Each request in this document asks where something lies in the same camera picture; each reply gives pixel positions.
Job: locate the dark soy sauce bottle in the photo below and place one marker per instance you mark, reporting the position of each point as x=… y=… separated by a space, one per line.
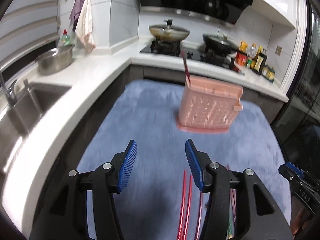
x=261 y=59

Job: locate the blue grey table mat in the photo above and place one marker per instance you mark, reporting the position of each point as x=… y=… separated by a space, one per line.
x=149 y=207

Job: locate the dark red chopstick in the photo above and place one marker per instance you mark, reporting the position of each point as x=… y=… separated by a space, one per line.
x=199 y=216
x=233 y=202
x=186 y=67

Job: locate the red instant noodle cup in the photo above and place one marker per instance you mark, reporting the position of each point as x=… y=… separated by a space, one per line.
x=241 y=59

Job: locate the yellow seasoning packet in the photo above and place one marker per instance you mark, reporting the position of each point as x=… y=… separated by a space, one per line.
x=243 y=47

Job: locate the green chopstick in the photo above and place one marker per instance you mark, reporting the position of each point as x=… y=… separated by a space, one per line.
x=230 y=228

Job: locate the chrome kitchen faucet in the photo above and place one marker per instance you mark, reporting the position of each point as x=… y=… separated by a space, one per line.
x=9 y=91

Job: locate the stainless steel sink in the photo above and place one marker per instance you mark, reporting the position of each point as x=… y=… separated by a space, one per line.
x=17 y=122

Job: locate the black gas stove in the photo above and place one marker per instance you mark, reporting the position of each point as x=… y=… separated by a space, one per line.
x=205 y=55

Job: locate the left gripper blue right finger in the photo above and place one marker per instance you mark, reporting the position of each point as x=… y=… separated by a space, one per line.
x=197 y=162

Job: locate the seasoning jar rack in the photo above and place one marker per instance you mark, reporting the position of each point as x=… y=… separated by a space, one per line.
x=268 y=73

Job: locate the pink plastic utensil holder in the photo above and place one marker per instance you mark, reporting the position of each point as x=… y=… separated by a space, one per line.
x=208 y=105

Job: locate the person's right hand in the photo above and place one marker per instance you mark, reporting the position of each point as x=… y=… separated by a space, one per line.
x=300 y=222

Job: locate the black wok with lid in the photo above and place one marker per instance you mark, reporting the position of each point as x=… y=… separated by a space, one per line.
x=219 y=44

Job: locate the steel mixing bowl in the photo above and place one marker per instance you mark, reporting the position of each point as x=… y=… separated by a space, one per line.
x=55 y=60

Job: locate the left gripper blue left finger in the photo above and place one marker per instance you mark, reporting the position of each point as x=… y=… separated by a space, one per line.
x=127 y=161

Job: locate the clear plastic oil bottle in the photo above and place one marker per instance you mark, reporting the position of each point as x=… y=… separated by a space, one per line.
x=252 y=52

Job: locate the green dish soap bottle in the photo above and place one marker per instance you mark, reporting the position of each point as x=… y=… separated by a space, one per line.
x=65 y=39

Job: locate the purple hanging cloth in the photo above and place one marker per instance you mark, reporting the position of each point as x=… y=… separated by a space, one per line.
x=75 y=13

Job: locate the white hanging towel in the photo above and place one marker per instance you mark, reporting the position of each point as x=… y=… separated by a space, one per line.
x=84 y=27

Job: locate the beige wok with lid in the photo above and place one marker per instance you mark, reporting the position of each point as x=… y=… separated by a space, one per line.
x=167 y=32

